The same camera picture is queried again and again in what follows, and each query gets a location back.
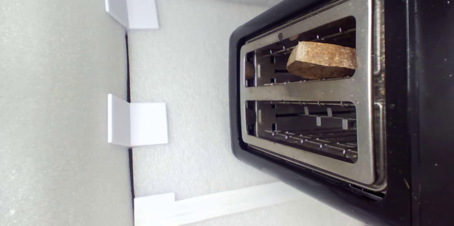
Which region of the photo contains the brown bread slice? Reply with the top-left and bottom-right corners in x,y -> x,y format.
286,41 -> 356,80

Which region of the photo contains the black two-slot toaster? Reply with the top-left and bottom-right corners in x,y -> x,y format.
229,0 -> 454,226

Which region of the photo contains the white wall clip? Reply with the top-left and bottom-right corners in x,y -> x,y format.
103,0 -> 159,31
107,94 -> 168,147

